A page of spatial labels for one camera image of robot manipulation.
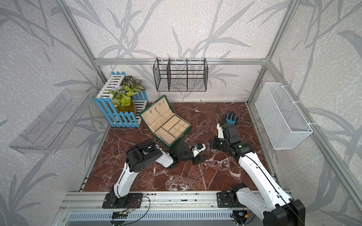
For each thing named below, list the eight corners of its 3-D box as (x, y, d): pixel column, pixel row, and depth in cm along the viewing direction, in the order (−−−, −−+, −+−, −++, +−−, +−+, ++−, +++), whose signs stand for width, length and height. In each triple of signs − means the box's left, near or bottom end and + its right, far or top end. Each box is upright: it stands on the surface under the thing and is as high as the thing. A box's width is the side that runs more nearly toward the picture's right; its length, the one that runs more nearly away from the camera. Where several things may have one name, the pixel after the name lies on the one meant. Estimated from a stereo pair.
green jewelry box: (144, 128, 105) (137, 112, 91) (167, 111, 116) (163, 95, 102) (169, 150, 94) (166, 136, 79) (191, 129, 105) (191, 113, 91)
